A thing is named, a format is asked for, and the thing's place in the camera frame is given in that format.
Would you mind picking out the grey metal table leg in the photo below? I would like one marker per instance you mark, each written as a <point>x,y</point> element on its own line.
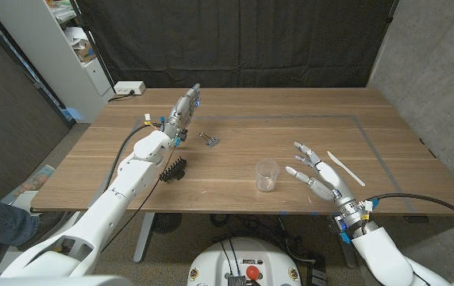
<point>144,238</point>
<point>348,258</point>

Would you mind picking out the black power brick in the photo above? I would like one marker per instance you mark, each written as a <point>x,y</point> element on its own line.
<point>316,274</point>

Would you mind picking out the white plastic knife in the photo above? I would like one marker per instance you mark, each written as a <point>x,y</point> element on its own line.
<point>346,168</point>

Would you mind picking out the red emergency stop button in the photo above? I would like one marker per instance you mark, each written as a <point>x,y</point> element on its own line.
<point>252,272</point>

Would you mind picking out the silver binder paper clamp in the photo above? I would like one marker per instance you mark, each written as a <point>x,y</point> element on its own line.
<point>212,141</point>

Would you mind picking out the white shelf cabinet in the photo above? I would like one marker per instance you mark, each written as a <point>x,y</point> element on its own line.
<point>52,59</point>

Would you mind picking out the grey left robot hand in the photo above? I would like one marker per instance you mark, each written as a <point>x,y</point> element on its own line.
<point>182,111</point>

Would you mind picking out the black claw hair clip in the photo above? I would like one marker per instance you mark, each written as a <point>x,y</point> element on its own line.
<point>173,171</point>

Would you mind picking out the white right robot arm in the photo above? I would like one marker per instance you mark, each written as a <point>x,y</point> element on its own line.
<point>382,254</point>

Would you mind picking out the white power strip box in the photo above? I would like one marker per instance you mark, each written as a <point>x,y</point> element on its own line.
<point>129,87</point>

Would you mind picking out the black curtain backdrop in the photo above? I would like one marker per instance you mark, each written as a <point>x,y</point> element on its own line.
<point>235,39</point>

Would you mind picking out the colourful magazine on floor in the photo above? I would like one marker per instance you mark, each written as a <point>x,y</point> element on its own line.
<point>32,180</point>

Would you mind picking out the dark shoe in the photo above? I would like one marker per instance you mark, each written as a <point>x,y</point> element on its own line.
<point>46,226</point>

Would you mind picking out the clear plastic measuring cup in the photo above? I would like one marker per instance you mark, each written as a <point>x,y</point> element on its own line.
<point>267,178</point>

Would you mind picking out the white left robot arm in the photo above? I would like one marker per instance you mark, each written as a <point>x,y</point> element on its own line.
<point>104,218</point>

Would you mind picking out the black round ribbed floor object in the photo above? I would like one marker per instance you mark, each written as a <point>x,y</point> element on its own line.
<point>166,222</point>

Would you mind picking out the cardboard box on shelf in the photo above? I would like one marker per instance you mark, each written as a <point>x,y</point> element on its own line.
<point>85,52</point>

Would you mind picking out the white robot base with buttons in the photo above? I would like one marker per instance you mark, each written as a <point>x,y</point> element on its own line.
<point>211,266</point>

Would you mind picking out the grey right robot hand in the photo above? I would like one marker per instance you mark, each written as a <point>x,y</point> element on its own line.
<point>330,178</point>

